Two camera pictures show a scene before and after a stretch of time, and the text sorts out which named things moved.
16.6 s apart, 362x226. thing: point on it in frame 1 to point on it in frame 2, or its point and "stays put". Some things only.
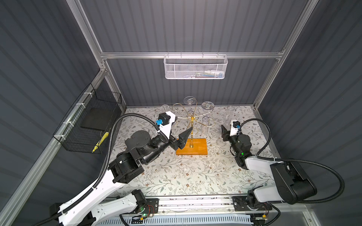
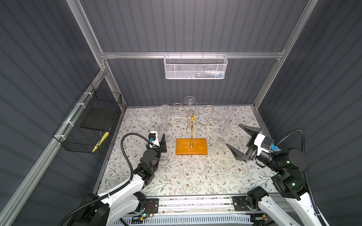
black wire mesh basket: (87, 119) stays put
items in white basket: (209, 74) stays put
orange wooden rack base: (194, 146) stays put
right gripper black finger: (223, 130) to (252, 131)
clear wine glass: (189, 100) stays put
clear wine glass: (205, 125) to (163, 157)
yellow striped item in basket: (101, 141) stays put
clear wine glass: (208, 105) to (224, 127)
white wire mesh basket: (195, 67) stays put
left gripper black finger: (183, 137) to (162, 143)
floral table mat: (204, 165) stays put
